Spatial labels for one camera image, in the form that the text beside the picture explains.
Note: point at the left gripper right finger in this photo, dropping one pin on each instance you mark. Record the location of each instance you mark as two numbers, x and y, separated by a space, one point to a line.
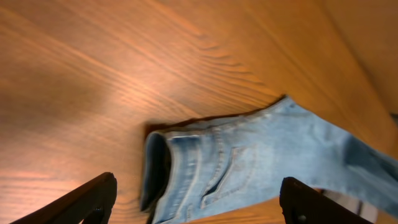
302 204

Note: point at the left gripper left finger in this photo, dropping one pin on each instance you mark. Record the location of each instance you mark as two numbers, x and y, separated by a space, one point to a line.
91 202

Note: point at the light blue denim jeans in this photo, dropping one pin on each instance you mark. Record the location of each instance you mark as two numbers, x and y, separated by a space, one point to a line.
215 166

